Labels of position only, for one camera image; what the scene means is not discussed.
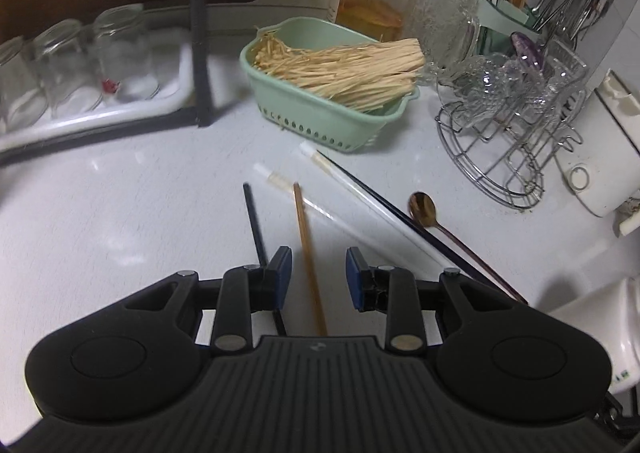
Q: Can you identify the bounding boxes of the wooden chopstick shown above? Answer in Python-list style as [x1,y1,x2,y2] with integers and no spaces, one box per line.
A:
[292,182,329,337]

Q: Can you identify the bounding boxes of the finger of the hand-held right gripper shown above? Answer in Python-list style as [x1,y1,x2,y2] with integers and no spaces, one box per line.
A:
[597,395,640,441]

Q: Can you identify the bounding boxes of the white chopstick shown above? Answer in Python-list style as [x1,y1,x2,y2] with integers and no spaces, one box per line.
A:
[299,142,448,268]
[252,162,381,249]

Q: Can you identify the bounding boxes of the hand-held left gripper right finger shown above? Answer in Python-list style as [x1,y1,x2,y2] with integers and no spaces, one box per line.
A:
[346,246,523,353]

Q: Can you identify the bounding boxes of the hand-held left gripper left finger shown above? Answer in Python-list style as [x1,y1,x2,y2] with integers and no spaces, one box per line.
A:
[124,246,293,353]

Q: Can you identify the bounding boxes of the purple glass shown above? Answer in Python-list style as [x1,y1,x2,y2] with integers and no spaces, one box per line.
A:
[510,32,546,75]

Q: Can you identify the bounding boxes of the bundle of bamboo skewers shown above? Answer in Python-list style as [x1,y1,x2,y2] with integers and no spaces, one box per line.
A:
[253,30,426,113]

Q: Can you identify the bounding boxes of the white plastic tray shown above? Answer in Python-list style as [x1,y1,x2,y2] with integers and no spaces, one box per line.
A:
[0,40,196,152]

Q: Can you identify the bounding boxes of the white electric cooking pot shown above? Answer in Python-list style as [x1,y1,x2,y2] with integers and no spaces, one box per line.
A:
[557,68,640,219]

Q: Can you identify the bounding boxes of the green utensil holder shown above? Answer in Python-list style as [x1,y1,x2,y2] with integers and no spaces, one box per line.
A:
[457,0,547,55]

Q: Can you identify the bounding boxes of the floral ceramic cup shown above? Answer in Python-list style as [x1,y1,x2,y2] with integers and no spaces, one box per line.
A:
[617,198,640,239]

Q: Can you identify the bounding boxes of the white bowl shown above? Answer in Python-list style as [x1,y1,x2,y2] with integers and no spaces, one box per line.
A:
[547,278,640,396]

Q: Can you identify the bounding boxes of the green plastic basket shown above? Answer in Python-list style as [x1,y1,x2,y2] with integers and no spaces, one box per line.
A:
[239,16,421,154]

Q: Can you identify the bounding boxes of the black chopstick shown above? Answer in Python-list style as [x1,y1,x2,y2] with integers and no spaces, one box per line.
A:
[316,151,501,290]
[243,182,289,337]

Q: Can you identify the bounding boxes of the gold long-handled spoon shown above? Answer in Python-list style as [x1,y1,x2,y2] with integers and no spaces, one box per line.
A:
[408,191,529,305]

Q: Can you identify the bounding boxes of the textured glass pitcher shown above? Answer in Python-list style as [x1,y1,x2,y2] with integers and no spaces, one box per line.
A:
[405,0,484,85]

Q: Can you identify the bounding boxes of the chrome wire glass rack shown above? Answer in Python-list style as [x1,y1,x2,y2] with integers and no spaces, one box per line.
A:
[434,97,584,210]

